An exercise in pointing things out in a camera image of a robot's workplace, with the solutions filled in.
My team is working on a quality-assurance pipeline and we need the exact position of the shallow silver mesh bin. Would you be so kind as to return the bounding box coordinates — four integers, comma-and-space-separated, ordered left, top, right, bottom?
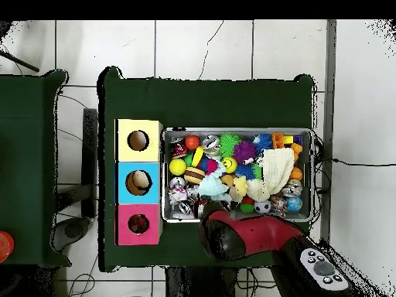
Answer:
161, 127, 315, 223

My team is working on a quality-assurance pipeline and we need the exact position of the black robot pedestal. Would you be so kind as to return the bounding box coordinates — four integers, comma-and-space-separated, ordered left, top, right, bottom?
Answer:
165, 266, 239, 297

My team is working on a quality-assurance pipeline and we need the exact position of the orange red ball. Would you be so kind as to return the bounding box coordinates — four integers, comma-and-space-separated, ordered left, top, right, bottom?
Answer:
184, 135, 201, 151

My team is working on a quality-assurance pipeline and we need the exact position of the mint green cloth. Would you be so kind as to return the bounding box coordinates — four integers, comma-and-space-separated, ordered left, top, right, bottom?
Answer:
197, 160, 233, 203

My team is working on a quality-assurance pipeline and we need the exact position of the purple spiky rubber toy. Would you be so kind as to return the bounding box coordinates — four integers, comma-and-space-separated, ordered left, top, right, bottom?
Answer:
232, 140, 257, 165

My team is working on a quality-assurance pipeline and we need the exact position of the toy hamburger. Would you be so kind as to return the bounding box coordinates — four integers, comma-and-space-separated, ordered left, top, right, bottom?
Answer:
183, 166, 207, 185

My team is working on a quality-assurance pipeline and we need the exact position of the dark green tablecloth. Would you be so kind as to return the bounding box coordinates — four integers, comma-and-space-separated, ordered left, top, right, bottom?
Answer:
97, 66, 316, 273
0, 70, 71, 267

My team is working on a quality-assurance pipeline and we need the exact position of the cream knitted cloth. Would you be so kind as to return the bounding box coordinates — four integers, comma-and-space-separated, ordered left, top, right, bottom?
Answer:
245, 147, 296, 203

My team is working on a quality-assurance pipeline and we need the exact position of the yellow plush duck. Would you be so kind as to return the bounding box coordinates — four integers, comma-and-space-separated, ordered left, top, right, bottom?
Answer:
228, 175, 249, 202

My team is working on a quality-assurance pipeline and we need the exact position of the blue stringy ball with eyes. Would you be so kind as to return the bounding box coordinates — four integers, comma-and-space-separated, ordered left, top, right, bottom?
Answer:
251, 133, 274, 154

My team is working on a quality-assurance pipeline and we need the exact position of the orange round disc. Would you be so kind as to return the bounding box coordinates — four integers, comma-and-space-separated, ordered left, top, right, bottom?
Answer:
0, 230, 15, 263

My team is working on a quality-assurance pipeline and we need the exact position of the green stringy rubber ball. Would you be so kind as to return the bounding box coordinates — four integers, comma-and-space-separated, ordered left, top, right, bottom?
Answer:
218, 132, 242, 158

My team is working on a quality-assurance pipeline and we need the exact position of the yellow ball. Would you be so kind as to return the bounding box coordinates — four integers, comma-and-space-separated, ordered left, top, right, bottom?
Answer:
169, 159, 187, 176

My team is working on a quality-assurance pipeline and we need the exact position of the black cable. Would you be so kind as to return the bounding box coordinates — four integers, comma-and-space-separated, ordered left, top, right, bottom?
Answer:
315, 157, 396, 168

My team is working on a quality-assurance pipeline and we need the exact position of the wooden box with three holes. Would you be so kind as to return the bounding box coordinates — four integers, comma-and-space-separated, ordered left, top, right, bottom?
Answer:
114, 118, 164, 246

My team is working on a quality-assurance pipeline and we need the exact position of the crushed red can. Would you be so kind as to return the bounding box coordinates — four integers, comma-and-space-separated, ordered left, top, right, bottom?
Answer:
171, 142, 189, 159

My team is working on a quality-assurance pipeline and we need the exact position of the orange striped tiger plush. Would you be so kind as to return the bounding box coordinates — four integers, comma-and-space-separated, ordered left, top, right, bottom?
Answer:
128, 213, 150, 234

